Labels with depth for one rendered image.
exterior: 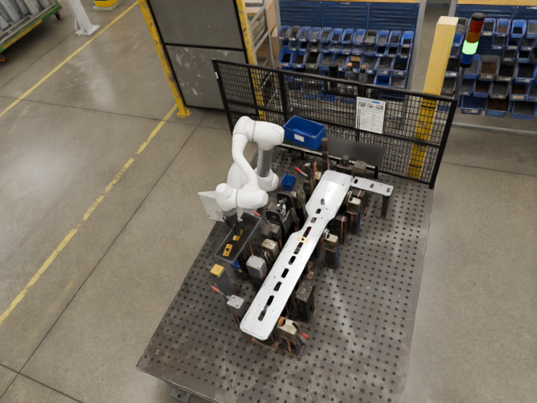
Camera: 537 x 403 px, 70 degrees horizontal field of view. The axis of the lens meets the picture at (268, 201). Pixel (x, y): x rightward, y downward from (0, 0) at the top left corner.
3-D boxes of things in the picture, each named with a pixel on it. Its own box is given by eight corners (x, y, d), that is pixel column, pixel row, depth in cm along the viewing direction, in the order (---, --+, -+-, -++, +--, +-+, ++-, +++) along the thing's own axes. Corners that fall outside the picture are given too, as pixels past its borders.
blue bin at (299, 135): (315, 150, 307) (315, 137, 297) (284, 138, 321) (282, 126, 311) (326, 138, 314) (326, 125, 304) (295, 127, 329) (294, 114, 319)
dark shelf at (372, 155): (377, 169, 289) (377, 166, 287) (271, 142, 324) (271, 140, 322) (386, 150, 301) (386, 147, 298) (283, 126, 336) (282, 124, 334)
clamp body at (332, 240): (336, 273, 272) (336, 245, 246) (320, 266, 277) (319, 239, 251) (341, 262, 277) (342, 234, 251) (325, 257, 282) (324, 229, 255)
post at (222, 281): (234, 309, 264) (219, 278, 231) (224, 305, 267) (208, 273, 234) (240, 300, 268) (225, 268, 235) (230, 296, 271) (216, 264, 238)
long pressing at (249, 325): (269, 345, 217) (269, 344, 216) (236, 328, 226) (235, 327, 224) (355, 177, 289) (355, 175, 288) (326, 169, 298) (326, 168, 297)
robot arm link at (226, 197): (216, 212, 222) (239, 213, 220) (210, 194, 210) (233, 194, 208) (220, 197, 229) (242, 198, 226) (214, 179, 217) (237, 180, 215)
